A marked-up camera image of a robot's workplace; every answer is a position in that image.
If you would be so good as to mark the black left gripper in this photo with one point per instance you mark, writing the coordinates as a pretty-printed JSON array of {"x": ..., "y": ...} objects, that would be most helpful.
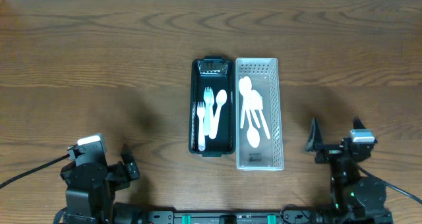
[{"x": 123, "y": 170}]

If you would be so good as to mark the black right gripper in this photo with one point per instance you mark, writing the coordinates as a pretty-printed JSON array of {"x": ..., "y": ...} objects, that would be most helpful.
[{"x": 334, "y": 151}]

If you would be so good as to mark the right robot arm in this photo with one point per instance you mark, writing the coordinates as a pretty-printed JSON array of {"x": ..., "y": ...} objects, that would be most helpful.
[{"x": 355, "y": 199}]

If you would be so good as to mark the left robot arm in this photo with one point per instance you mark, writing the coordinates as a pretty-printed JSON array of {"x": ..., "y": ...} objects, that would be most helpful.
[{"x": 92, "y": 184}]

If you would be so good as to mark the clear white plastic basket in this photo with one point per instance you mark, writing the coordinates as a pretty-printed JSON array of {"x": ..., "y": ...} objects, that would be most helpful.
[{"x": 269, "y": 155}]

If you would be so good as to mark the dark green plastic basket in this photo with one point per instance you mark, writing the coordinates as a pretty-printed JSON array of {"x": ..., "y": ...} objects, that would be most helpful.
[{"x": 217, "y": 73}]

